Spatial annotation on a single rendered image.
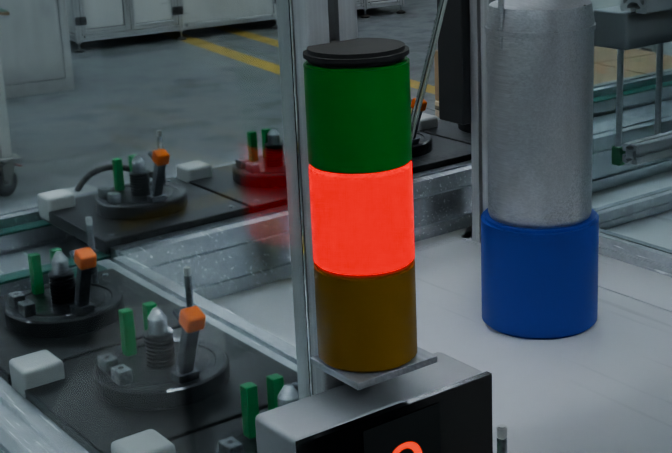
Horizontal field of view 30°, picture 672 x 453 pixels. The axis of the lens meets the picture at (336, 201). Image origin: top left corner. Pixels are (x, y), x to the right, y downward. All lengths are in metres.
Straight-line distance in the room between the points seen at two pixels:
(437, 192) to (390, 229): 1.48
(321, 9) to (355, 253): 0.12
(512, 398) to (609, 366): 0.15
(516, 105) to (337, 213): 1.02
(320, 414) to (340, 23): 0.19
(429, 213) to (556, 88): 0.54
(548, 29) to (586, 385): 0.43
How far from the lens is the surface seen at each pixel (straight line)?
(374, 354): 0.61
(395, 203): 0.59
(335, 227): 0.59
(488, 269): 1.68
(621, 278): 1.90
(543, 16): 1.57
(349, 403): 0.63
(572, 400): 1.51
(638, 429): 1.45
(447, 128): 2.34
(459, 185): 2.10
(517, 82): 1.59
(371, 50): 0.58
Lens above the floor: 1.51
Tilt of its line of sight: 17 degrees down
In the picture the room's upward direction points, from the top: 3 degrees counter-clockwise
